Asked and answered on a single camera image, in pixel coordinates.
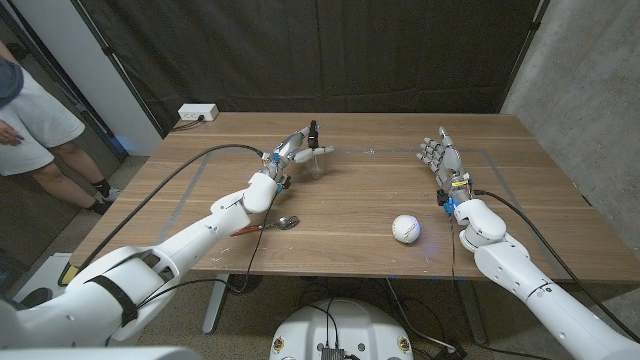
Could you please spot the black backdrop cloth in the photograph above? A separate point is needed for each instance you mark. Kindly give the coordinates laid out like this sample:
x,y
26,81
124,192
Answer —
x,y
350,50

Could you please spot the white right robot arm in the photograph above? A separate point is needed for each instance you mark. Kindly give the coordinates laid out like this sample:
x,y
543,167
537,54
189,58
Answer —
x,y
525,280

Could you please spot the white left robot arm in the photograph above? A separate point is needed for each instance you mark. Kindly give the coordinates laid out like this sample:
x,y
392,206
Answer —
x,y
200,240

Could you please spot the white table leg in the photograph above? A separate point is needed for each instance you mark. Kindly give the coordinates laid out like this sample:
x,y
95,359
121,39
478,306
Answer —
x,y
216,305

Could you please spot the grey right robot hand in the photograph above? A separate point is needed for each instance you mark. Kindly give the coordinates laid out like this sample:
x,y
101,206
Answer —
x,y
448,159

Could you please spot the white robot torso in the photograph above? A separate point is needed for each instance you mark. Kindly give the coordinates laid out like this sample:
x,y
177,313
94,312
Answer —
x,y
340,325

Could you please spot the clear plastic cup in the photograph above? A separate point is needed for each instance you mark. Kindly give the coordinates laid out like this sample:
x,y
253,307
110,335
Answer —
x,y
313,137

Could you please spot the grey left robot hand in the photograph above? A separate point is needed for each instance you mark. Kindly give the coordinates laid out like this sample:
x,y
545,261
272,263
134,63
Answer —
x,y
286,150

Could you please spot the black power adapter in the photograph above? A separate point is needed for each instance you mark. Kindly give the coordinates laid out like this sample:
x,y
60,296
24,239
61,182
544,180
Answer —
x,y
450,351

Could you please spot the yellow floor marker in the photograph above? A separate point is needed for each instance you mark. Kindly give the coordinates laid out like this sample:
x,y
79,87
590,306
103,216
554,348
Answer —
x,y
69,275

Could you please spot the white power strip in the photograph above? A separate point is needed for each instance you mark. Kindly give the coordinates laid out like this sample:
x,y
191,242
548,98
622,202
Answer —
x,y
197,111

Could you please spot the grey table leg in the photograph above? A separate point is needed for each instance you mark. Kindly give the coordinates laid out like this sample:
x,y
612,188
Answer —
x,y
472,312

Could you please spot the black backdrop stand pole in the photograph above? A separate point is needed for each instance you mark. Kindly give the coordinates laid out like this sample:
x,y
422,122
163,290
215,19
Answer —
x,y
120,75
525,50

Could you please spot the white floor board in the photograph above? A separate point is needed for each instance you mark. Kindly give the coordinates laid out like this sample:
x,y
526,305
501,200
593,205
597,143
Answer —
x,y
42,275

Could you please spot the white baseball red stitching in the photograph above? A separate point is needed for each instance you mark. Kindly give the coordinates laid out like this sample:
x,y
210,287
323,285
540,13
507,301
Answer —
x,y
406,229

